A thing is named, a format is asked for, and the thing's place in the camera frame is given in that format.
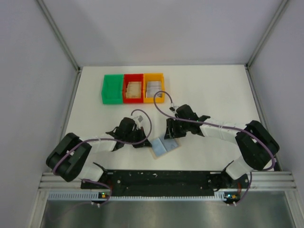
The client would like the aluminium corner post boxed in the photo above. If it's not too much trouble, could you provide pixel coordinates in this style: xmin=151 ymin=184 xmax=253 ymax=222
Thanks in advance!
xmin=35 ymin=0 xmax=81 ymax=72
xmin=245 ymin=0 xmax=291 ymax=70

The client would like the green plastic bin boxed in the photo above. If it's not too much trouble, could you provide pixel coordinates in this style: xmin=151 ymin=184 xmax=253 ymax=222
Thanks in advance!
xmin=101 ymin=74 xmax=124 ymax=105

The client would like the stack of cards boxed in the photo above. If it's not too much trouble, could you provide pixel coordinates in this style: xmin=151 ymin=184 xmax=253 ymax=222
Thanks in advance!
xmin=146 ymin=81 xmax=162 ymax=98

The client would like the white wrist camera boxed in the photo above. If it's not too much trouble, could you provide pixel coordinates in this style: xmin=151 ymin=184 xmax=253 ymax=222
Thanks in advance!
xmin=169 ymin=103 xmax=179 ymax=113
xmin=133 ymin=115 xmax=143 ymax=127

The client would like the red plastic bin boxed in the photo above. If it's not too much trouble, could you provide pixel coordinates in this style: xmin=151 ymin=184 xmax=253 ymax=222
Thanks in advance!
xmin=122 ymin=74 xmax=143 ymax=104

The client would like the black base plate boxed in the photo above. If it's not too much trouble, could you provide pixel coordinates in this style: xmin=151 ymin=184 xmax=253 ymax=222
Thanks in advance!
xmin=80 ymin=169 xmax=247 ymax=197

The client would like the beige card holder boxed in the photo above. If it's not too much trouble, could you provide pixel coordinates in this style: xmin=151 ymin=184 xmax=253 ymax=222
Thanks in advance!
xmin=149 ymin=136 xmax=181 ymax=160

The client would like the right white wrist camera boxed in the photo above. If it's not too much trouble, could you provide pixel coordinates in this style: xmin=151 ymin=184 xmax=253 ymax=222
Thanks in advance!
xmin=169 ymin=103 xmax=179 ymax=113

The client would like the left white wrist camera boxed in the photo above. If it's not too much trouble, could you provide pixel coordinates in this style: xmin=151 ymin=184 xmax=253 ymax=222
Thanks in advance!
xmin=133 ymin=115 xmax=143 ymax=127

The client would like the beige card holders stack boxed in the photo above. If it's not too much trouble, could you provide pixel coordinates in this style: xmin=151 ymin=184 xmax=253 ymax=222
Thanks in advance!
xmin=125 ymin=82 xmax=142 ymax=99

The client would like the right aluminium corner post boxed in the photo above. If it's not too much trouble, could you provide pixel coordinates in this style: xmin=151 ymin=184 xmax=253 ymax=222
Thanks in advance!
xmin=245 ymin=0 xmax=291 ymax=70

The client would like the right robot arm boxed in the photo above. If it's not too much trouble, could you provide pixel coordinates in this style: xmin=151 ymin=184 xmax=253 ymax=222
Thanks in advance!
xmin=164 ymin=104 xmax=280 ymax=180

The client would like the left aluminium corner post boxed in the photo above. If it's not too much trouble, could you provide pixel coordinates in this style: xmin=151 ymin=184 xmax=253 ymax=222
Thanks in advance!
xmin=35 ymin=0 xmax=81 ymax=72

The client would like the yellow plastic bin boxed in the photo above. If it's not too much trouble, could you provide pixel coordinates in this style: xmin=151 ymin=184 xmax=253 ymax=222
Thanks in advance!
xmin=143 ymin=73 xmax=165 ymax=103

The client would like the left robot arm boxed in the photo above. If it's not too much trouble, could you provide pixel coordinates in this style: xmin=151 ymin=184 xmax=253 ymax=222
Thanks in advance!
xmin=46 ymin=115 xmax=152 ymax=182

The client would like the white slotted cable duct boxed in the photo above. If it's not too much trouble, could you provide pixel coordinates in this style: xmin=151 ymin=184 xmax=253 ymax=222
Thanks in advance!
xmin=47 ymin=191 xmax=237 ymax=202

